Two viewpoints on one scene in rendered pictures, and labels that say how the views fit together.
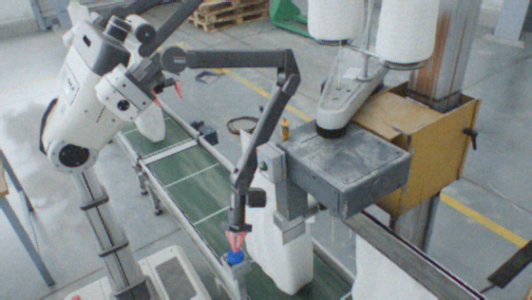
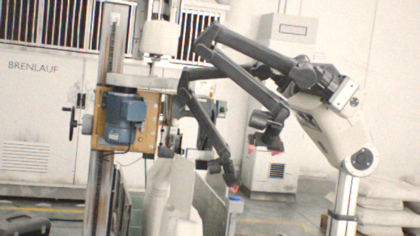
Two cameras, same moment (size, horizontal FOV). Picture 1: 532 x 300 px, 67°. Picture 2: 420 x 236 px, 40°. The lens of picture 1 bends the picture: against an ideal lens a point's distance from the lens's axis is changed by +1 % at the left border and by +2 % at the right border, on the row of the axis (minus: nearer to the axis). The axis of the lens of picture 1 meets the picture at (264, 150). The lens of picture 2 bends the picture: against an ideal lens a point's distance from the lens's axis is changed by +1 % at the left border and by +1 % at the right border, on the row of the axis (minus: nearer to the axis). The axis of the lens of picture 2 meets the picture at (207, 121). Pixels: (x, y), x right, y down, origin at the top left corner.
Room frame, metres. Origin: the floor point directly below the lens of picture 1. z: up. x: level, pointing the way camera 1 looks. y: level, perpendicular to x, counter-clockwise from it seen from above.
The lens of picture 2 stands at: (3.75, 0.92, 1.52)
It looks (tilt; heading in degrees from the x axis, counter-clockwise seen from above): 6 degrees down; 199
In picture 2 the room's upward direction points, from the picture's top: 7 degrees clockwise
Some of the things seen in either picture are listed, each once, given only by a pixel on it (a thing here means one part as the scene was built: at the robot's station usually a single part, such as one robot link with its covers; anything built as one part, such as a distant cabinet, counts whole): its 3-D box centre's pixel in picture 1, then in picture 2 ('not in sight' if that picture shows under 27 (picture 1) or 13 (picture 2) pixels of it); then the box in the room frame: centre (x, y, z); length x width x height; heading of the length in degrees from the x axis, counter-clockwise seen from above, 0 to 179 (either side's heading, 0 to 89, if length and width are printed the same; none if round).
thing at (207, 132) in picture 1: (200, 131); not in sight; (2.68, 0.49, 0.35); 0.30 x 0.15 x 0.15; 32
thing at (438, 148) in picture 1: (407, 142); (124, 118); (1.08, -0.47, 1.18); 0.34 x 0.25 x 0.31; 122
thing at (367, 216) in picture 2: not in sight; (382, 214); (-1.74, 0.79, 0.32); 0.66 x 0.43 x 0.15; 123
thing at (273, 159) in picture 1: (271, 162); (220, 109); (0.89, -0.02, 1.29); 0.08 x 0.05 x 0.09; 32
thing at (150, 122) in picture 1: (139, 87); not in sight; (2.72, 0.89, 0.74); 0.47 x 0.22 x 0.72; 30
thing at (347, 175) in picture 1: (337, 181); (188, 117); (0.87, -0.20, 1.21); 0.30 x 0.25 x 0.30; 32
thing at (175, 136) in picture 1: (123, 103); not in sight; (3.34, 1.26, 0.34); 2.21 x 0.39 x 0.09; 32
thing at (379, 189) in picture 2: not in sight; (387, 189); (-1.74, 0.80, 0.56); 0.66 x 0.42 x 0.15; 122
